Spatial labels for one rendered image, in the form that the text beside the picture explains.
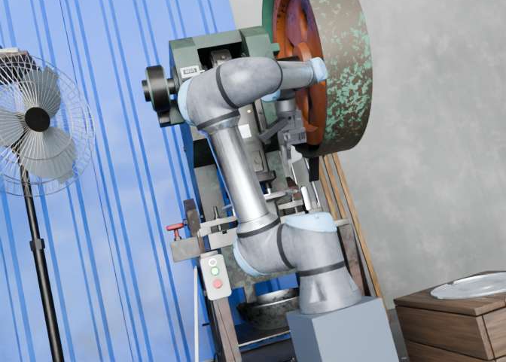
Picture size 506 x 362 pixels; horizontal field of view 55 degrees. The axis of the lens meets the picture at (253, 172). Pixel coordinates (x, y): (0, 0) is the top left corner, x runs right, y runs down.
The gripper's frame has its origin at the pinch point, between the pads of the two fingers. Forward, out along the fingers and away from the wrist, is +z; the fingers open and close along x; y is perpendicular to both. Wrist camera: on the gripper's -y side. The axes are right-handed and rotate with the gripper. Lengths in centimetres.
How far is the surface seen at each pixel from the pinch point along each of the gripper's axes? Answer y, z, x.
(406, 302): 20, 38, -41
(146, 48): -30, -43, 172
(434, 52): 169, -11, 154
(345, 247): 11.9, 27.2, -17.9
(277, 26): 25, -47, 68
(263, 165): -4.6, 2.2, 15.5
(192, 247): -39.0, 18.4, -7.3
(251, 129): -5.0, -10.7, 24.5
